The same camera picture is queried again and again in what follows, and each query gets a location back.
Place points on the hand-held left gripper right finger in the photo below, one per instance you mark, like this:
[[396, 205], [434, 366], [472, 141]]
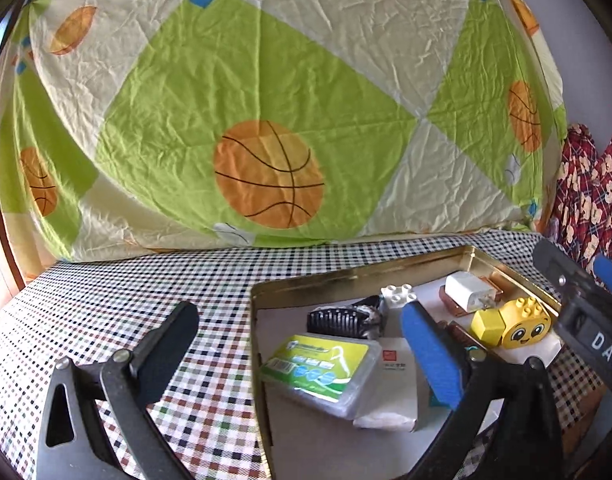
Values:
[[430, 355]]

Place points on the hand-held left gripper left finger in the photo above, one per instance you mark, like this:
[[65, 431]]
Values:
[[171, 345]]

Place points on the brown long bar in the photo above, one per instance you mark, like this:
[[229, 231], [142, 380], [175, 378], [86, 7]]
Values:
[[458, 335]]

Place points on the yellow wooden block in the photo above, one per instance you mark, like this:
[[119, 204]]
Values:
[[488, 327]]

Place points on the copper pink small box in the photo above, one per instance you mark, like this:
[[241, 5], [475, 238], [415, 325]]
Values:
[[498, 287]]

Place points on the white toy building block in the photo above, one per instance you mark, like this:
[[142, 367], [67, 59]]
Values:
[[398, 296]]

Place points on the white charger plug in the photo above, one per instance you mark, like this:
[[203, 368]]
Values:
[[468, 292]]

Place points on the black hair clip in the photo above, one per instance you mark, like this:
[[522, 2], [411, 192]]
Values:
[[336, 320]]

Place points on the green floss pick box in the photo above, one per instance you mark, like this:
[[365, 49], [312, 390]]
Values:
[[321, 370]]

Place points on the gold metal tin box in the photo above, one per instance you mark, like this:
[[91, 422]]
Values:
[[286, 440]]

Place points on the white tissue packet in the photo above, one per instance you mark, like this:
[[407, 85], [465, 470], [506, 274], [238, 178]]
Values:
[[395, 390]]

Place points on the yellow face toy block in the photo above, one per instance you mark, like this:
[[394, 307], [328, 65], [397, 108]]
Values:
[[528, 327]]

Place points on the checkered tablecloth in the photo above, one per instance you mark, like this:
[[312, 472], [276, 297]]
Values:
[[136, 285]]

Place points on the red floral printed cloth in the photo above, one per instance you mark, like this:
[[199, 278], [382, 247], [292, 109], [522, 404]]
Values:
[[585, 200]]

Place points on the basketball print green blanket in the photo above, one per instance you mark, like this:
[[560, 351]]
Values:
[[236, 85]]

